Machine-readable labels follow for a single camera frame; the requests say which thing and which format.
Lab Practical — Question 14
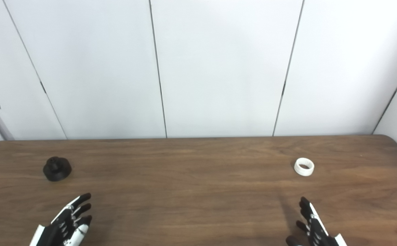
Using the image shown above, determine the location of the white ribbed plastic ring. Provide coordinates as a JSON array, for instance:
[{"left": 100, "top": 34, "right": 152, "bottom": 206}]
[{"left": 294, "top": 158, "right": 315, "bottom": 177}]

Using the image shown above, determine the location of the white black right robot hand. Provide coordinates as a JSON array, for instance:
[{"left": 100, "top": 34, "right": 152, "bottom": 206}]
[{"left": 286, "top": 196, "right": 347, "bottom": 246}]

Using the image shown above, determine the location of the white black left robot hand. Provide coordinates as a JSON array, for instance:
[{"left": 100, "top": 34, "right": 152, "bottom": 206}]
[{"left": 29, "top": 193, "right": 93, "bottom": 246}]

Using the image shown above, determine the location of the round black plastic part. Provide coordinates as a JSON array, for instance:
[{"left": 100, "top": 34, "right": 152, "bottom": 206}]
[{"left": 43, "top": 156, "right": 72, "bottom": 181}]

